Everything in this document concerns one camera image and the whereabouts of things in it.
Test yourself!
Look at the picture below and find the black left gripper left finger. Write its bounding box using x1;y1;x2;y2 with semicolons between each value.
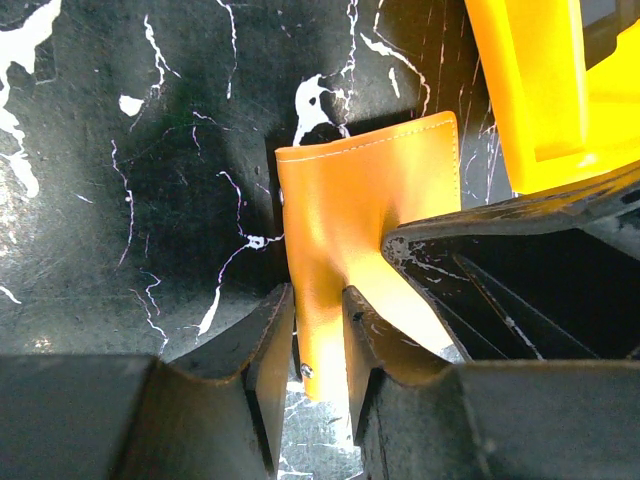
1;284;294;479

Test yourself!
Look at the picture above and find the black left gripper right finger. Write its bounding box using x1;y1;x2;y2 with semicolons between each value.
342;287;639;479

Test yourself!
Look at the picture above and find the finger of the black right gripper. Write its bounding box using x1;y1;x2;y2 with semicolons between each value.
383;229;639;360
394;169;639;235

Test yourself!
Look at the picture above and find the small yellow plastic bin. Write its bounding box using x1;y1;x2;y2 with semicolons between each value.
466;1;639;194

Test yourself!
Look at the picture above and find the orange leather card holder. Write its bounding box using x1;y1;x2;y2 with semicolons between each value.
275;111;461;401

